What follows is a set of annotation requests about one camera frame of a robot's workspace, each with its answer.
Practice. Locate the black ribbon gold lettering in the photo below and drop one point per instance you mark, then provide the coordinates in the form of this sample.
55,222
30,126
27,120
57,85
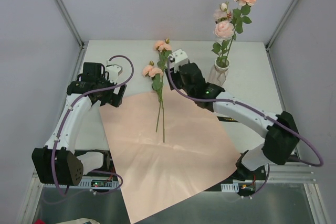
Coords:
226,119

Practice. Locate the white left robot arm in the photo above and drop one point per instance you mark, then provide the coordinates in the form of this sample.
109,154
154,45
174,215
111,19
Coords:
57,158

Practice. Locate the white ribbed vase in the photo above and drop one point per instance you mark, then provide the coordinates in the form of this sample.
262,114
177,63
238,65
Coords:
218,75

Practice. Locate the left aluminium frame post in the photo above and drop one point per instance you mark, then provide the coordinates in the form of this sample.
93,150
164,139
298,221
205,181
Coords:
69,22

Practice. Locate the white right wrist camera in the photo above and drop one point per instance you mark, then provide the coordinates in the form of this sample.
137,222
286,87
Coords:
177,59

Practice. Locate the red object bottom edge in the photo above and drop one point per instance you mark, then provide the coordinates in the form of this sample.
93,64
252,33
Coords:
39,221

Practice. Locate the left white cable duct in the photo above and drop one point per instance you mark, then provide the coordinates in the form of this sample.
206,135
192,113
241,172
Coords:
98,184

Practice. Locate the beige cloth bottom edge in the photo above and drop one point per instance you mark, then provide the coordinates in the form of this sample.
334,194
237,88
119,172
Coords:
80,221

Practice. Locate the right white cable duct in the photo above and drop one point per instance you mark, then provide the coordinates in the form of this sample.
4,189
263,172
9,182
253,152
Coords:
230,188

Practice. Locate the pink wrapping paper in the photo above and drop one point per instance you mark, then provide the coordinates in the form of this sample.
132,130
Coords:
165,161

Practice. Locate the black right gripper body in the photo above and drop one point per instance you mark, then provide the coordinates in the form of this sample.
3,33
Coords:
171,77

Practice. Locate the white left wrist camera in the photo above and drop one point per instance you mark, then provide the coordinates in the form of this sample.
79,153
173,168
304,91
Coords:
114,71

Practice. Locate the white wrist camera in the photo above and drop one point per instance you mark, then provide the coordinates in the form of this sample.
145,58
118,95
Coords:
177,59
114,71

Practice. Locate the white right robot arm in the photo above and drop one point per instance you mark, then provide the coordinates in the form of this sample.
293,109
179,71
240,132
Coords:
278,130

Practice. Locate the right aluminium frame post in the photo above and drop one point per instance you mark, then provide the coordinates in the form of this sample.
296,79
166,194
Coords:
284,19

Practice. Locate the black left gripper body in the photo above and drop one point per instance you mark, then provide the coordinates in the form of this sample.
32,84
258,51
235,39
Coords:
118,95

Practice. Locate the aluminium frame post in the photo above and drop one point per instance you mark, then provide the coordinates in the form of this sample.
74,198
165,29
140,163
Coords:
284,19
69,22

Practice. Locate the pink flower stem pale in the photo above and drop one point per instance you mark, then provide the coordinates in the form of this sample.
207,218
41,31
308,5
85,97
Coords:
224,32

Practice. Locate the white cable duct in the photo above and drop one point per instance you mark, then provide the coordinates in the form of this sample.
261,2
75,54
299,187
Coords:
230,188
98,184

